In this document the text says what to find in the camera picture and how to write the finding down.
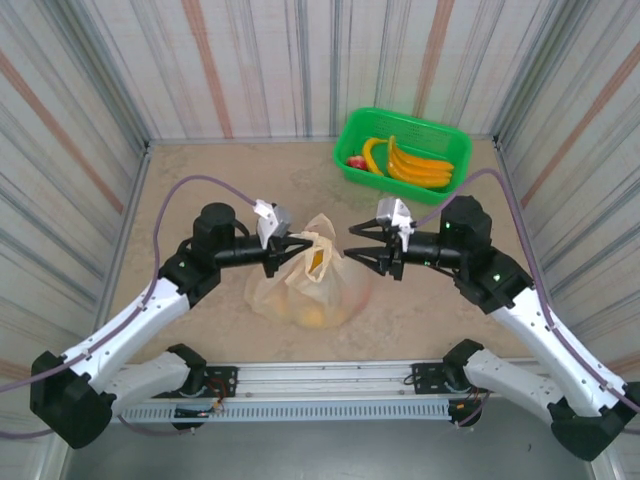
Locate orange fake tangerine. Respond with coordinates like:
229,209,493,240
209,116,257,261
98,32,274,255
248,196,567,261
306,247,329,275

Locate cream printed plastic bag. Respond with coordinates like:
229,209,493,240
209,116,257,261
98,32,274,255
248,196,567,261
243,213,372,331

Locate yellow fake mango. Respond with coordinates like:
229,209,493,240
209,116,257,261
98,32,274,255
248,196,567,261
293,305,347,331

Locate yellow fake banana bunch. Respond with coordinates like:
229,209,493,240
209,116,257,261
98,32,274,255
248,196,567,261
386,135,456,189

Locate single yellow fake banana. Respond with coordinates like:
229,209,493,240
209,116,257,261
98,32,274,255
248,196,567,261
361,137,390,177

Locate green plastic basket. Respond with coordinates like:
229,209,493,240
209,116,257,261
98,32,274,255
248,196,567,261
332,107,474,206

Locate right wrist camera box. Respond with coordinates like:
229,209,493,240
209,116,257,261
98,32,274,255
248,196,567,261
375,196,418,242

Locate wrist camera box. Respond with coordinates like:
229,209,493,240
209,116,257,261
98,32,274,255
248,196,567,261
252,198,293,250
375,196,418,242

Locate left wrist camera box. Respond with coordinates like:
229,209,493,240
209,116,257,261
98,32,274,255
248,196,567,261
252,198,293,250

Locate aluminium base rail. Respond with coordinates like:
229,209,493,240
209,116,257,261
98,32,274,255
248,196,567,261
114,357,551,401

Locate thin base wires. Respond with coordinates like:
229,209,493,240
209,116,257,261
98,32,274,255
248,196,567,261
447,372,503,430
205,377,235,417

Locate slotted grey cable duct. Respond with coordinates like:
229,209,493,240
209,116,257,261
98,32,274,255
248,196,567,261
119,399,451,424

